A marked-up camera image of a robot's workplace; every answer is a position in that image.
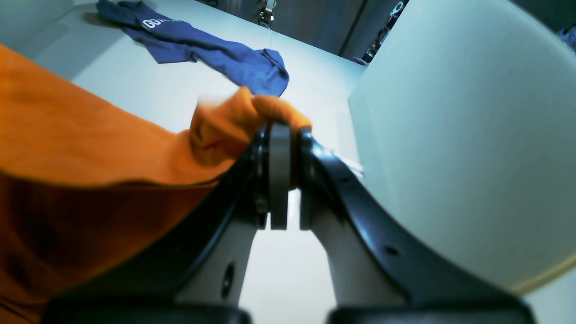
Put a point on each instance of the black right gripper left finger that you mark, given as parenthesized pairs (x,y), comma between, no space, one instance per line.
(194,273)

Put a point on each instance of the blue t-shirt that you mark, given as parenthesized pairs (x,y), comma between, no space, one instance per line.
(262,71)

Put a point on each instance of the white curved panel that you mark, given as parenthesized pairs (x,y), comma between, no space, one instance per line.
(465,125)

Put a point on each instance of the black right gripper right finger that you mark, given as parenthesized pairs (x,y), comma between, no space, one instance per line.
(381,273)

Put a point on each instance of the orange t-shirt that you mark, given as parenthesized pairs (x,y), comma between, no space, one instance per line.
(86,185)

